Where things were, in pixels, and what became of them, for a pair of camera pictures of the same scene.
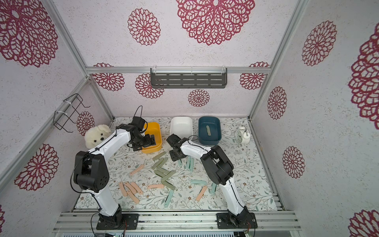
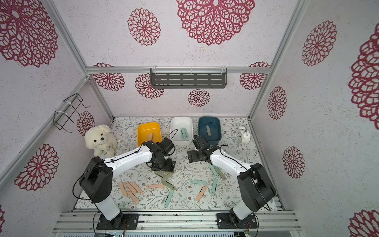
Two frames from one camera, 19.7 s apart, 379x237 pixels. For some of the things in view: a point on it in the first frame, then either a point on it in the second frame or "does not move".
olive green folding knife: (168, 184) does not move
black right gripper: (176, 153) → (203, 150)
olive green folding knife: (208, 132) does not move
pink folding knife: (136, 187) does not move
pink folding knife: (132, 196) does not move
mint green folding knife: (188, 161) → (184, 133)
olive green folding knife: (168, 175) does not move
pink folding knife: (156, 186) does not move
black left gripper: (149, 142) → (170, 167)
